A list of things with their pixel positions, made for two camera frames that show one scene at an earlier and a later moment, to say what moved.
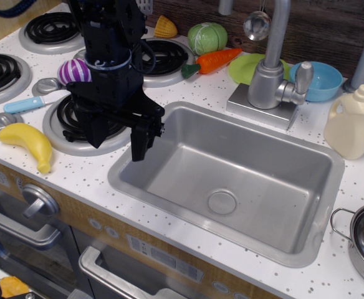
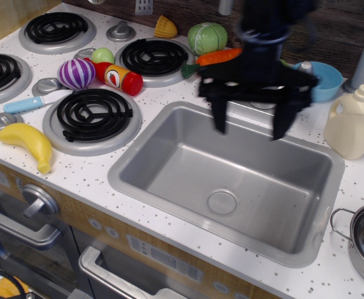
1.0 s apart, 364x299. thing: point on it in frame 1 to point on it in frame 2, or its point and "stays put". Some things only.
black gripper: [117, 95] to [258, 73]
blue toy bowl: [326, 81] stays put
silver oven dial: [39, 200] stays put
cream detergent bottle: [349, 128] stays put
